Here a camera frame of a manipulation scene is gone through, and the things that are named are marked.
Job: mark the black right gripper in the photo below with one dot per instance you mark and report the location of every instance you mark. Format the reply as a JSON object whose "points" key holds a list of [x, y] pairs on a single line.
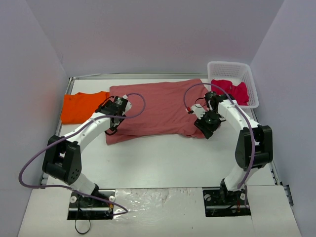
{"points": [[204, 128]]}

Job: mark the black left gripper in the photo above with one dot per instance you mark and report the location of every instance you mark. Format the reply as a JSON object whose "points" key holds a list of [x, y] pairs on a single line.
{"points": [[112, 122]]}

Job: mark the pink t shirt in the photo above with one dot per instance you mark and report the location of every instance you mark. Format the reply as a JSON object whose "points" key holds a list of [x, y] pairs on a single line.
{"points": [[158, 109]]}

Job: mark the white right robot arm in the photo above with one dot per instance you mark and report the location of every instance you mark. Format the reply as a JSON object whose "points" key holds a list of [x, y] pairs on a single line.
{"points": [[254, 149]]}

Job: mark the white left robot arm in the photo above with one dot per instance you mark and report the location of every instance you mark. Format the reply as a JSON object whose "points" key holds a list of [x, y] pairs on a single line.
{"points": [[63, 161]]}

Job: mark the orange folded t shirt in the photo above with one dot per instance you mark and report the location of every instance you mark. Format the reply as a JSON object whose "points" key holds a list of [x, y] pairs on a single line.
{"points": [[79, 107]]}

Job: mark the magenta t shirt in basket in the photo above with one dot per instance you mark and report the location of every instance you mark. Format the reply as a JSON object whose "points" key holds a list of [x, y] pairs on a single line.
{"points": [[239, 92]]}

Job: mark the white plastic basket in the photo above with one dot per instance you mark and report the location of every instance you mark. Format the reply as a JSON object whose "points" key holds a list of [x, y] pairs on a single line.
{"points": [[236, 73]]}

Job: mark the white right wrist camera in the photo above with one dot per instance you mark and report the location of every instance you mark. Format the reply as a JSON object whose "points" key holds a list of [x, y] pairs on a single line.
{"points": [[197, 110]]}

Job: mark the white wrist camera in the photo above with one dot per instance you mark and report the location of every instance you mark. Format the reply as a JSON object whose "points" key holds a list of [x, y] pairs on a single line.
{"points": [[127, 103], [197, 110]]}

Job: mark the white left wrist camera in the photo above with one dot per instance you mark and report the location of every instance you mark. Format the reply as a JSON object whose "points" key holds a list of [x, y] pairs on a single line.
{"points": [[127, 103]]}

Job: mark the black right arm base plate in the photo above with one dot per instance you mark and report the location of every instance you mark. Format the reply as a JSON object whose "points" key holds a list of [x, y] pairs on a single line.
{"points": [[215, 206]]}

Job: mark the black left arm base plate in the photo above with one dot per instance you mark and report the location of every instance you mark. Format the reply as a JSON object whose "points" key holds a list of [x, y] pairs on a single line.
{"points": [[85, 208]]}

